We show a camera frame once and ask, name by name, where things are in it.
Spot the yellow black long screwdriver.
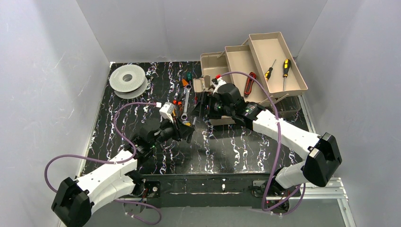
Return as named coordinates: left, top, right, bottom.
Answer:
left=283, top=59, right=292, bottom=91

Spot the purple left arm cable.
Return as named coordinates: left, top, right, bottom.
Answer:
left=44, top=101, right=164, bottom=226

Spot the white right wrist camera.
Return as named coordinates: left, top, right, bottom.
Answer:
left=212, top=74, right=227, bottom=93

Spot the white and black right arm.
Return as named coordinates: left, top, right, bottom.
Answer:
left=193, top=83, right=342, bottom=196

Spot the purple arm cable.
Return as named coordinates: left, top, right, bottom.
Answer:
left=216, top=71, right=307, bottom=217
left=44, top=101, right=164, bottom=226

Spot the silver combination wrench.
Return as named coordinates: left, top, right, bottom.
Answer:
left=181, top=85, right=192, bottom=121

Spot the yellow black short screwdriver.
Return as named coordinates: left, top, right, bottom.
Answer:
left=264, top=59, right=277, bottom=81

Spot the white filament spool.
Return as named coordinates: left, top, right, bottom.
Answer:
left=109, top=64, right=148, bottom=99

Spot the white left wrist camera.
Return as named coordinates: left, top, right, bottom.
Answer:
left=156, top=102, right=175, bottom=123

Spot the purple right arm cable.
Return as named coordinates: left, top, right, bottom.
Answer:
left=216, top=71, right=307, bottom=217

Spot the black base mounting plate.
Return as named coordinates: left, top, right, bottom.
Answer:
left=138, top=173, right=302, bottom=209

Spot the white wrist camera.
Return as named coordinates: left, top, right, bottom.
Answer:
left=156, top=102, right=175, bottom=123
left=212, top=74, right=227, bottom=93

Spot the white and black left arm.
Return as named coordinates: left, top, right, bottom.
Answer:
left=51, top=118, right=194, bottom=227

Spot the beige translucent plastic toolbox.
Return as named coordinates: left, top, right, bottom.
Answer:
left=191, top=32, right=308, bottom=125

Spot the red and black utility knife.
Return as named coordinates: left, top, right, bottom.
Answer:
left=244, top=72, right=257, bottom=98

